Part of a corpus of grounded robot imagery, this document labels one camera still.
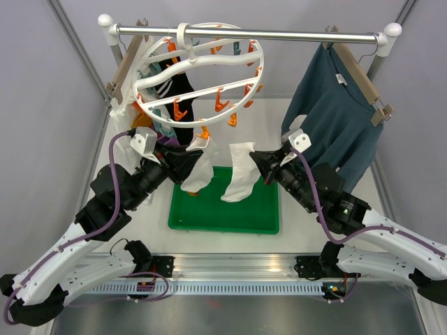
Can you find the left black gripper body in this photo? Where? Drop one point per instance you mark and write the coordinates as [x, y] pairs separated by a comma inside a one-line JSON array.
[[173, 168]]

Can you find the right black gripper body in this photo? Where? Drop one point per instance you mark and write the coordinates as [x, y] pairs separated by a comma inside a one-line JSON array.
[[274, 162]]

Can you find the maroon orange sock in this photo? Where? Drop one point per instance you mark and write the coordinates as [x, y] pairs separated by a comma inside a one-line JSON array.
[[168, 141]]

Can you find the white round clip hanger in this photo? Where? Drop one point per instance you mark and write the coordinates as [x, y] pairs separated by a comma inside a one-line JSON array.
[[225, 75]]

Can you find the purple orange sock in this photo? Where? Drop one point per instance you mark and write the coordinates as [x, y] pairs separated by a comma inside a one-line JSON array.
[[142, 120]]

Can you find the black sock with white stripes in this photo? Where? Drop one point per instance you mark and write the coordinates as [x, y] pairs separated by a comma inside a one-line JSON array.
[[167, 63]]

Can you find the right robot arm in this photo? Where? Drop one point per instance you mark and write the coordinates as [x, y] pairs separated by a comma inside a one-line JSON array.
[[361, 241]]

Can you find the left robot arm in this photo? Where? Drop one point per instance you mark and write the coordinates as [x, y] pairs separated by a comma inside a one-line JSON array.
[[40, 293]]

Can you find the white garment on hanger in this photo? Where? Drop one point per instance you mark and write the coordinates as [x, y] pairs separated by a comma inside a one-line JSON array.
[[121, 117]]

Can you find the blue sweater on hanger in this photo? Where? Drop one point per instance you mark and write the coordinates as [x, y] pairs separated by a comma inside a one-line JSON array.
[[338, 118]]

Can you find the left beige wooden hanger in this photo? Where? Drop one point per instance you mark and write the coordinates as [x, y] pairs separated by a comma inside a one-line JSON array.
[[118, 88]]

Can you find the beige wooden hanger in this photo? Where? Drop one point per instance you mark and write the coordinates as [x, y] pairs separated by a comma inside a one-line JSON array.
[[118, 88], [359, 76]]

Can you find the right beige wooden hanger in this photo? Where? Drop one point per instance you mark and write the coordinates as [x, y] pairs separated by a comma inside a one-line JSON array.
[[359, 76]]

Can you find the green plastic tray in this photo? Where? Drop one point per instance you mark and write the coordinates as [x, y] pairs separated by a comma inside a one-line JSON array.
[[256, 214]]

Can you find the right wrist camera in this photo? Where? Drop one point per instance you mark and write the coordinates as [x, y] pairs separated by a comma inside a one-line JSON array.
[[297, 140]]

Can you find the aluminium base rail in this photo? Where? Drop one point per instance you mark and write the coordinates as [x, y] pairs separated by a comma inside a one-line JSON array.
[[230, 265]]

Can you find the white slotted cable duct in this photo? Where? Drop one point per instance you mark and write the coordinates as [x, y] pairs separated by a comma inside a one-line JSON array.
[[210, 288]]

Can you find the silver clothes rail bar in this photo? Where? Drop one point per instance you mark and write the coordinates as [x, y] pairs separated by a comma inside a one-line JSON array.
[[185, 32]]

